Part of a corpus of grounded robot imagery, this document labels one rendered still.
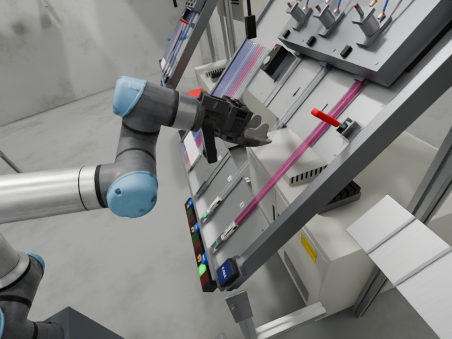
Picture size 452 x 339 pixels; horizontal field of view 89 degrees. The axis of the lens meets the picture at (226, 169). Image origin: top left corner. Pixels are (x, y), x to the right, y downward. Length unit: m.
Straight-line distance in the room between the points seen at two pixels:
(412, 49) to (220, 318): 1.26
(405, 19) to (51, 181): 0.59
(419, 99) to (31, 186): 0.61
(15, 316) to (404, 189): 1.21
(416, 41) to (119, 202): 0.51
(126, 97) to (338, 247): 0.68
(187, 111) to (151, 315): 1.21
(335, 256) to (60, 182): 0.68
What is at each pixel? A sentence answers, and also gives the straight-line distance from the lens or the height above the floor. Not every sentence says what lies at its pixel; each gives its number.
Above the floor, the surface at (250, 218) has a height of 0.83.
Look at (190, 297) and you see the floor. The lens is 1.43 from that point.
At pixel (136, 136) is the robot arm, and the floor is 1.07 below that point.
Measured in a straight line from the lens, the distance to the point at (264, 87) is 0.74.
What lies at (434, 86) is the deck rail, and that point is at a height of 1.10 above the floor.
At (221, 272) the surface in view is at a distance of 0.56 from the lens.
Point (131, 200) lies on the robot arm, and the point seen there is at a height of 1.05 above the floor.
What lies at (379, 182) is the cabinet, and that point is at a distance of 1.00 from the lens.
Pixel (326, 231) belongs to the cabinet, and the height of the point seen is 0.62.
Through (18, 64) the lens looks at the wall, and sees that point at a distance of 5.05.
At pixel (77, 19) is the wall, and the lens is 4.93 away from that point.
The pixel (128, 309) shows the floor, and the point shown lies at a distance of 1.56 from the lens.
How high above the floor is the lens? 1.28
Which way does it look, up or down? 40 degrees down
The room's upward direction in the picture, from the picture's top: 13 degrees counter-clockwise
